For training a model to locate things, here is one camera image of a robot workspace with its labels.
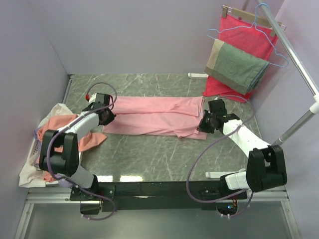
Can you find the pink t-shirt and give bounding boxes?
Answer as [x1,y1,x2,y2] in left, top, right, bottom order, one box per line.
[103,96,207,140]

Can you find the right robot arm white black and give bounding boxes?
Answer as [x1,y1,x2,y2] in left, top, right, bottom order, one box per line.
[197,99,287,199]

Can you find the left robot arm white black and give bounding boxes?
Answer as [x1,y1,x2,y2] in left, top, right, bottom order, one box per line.
[38,93,116,200]

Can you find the salmon orange t-shirt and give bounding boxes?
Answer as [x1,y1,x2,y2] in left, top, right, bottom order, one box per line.
[34,114,108,183]

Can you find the white rack foot rear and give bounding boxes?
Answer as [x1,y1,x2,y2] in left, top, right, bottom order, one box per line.
[188,73,208,79]

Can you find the white rack foot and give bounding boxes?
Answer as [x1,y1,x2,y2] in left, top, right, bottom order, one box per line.
[188,73,208,79]
[205,172,231,179]

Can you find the white rack foot front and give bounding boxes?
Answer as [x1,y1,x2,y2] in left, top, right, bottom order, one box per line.
[205,172,231,179]

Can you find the green beige folded cloth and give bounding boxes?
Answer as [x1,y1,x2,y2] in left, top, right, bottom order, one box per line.
[204,39,270,95]

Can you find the white laundry basket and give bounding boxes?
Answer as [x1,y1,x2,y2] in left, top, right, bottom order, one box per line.
[30,136,58,186]

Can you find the lavender purple t-shirt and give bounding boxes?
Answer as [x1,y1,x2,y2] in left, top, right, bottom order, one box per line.
[32,126,71,188]

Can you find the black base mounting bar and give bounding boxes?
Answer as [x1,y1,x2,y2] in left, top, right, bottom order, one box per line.
[69,181,250,216]

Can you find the white cream t-shirt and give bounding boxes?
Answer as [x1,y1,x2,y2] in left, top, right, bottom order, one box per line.
[18,103,73,188]

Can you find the red mesh laundry bag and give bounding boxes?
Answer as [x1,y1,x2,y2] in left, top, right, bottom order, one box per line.
[203,15,278,103]

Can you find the silver clothes rack pole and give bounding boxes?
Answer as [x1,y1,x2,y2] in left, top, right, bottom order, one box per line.
[252,0,319,151]

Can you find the wooden clip hanger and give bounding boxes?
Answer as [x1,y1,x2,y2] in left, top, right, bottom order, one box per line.
[222,5,276,36]

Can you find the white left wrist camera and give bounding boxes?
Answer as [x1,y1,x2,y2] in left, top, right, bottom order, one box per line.
[85,93,97,104]

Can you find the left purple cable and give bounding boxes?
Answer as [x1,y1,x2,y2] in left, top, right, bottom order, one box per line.
[46,82,118,221]

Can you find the blue wire hanger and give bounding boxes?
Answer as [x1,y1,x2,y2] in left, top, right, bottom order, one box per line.
[206,3,289,68]

